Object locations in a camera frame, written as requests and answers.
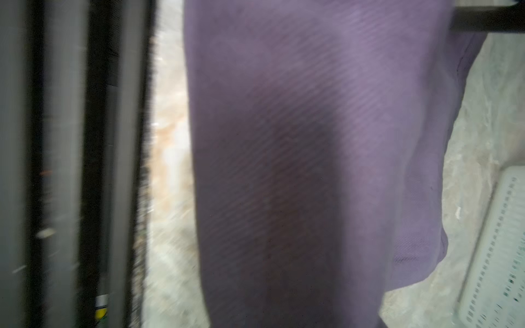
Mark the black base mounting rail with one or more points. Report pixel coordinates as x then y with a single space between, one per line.
76 79

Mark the purple long pants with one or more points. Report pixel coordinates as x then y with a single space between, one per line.
318 134

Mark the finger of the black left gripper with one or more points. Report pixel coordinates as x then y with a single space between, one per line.
491 19

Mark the white perforated plastic basket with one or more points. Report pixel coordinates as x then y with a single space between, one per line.
493 294

